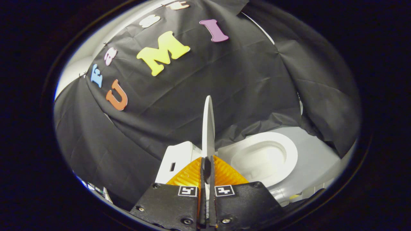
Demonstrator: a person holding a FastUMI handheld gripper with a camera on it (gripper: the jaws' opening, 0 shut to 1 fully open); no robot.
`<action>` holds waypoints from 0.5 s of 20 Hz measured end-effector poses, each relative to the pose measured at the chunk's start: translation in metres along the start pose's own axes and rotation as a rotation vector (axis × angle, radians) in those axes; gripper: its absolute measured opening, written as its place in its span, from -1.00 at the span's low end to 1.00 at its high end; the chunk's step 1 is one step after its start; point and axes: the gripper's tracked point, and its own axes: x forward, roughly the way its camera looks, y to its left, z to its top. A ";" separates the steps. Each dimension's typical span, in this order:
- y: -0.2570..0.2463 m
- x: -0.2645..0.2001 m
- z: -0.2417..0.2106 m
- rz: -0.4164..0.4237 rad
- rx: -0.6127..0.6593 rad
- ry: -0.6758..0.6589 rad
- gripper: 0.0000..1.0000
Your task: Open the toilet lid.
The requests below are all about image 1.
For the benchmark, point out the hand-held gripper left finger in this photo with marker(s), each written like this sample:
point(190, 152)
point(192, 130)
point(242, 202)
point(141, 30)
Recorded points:
point(170, 202)

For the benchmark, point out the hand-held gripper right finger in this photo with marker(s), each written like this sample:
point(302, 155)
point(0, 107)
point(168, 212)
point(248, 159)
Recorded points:
point(244, 202)

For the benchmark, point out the white toilet lid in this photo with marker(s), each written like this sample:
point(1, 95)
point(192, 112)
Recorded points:
point(208, 128)

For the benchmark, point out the white toilet tank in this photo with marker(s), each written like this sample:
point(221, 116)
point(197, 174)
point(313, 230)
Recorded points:
point(179, 157)

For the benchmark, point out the white toilet bowl with seat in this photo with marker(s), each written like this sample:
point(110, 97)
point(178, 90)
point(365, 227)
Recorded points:
point(266, 157)

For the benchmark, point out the black backdrop cloth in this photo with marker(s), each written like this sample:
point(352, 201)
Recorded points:
point(192, 96)

